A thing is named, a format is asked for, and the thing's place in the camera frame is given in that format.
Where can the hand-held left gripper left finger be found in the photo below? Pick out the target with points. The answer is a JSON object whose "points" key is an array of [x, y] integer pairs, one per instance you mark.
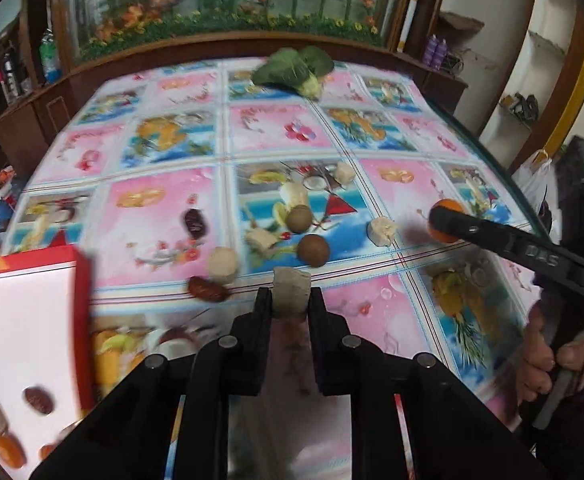
{"points": [[264, 306]]}

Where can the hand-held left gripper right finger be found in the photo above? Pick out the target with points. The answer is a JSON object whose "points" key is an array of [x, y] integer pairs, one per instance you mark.
{"points": [[316, 306]]}

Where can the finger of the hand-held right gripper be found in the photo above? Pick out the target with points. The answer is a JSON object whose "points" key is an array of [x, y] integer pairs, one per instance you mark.
{"points": [[477, 232]]}

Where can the small orange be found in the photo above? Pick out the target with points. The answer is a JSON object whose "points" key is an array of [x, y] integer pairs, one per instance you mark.
{"points": [[47, 451], [444, 222], [9, 449]]}

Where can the red box with white inside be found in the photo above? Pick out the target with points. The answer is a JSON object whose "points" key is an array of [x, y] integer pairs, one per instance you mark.
{"points": [[17, 320]]}

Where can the person's right hand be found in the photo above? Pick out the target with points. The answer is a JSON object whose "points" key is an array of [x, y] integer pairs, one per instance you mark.
{"points": [[537, 360]]}

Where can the white plastic bag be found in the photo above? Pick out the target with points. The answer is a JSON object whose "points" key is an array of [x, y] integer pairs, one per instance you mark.
{"points": [[534, 175]]}

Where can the brown longan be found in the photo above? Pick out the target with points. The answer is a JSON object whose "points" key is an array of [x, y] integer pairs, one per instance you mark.
{"points": [[299, 219], [313, 249]]}

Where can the dark red date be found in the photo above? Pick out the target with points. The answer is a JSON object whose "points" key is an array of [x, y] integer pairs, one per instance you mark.
{"points": [[196, 222], [38, 400], [208, 289]]}

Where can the pale banana piece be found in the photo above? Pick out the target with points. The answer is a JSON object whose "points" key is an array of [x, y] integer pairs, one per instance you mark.
{"points": [[292, 194]]}

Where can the fruit-print tablecloth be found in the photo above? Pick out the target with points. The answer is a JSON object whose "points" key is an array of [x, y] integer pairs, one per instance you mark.
{"points": [[147, 240]]}

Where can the purple bottle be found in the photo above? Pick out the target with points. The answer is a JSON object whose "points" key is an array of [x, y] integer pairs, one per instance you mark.
{"points": [[433, 52], [443, 53]]}

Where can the green bok choy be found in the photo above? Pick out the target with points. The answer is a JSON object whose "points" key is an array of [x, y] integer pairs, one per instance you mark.
{"points": [[294, 70]]}

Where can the glass cabinet with artificial plants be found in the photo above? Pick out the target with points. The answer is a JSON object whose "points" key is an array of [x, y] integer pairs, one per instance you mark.
{"points": [[232, 0]]}

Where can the green plastic bottle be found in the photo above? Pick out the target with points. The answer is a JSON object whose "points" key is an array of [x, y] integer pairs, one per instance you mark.
{"points": [[49, 57]]}

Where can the black bottle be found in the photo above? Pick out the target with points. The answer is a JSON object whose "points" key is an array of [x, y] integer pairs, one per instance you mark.
{"points": [[9, 72]]}

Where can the white wall shelf unit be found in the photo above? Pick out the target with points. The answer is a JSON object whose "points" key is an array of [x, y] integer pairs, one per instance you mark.
{"points": [[537, 60]]}

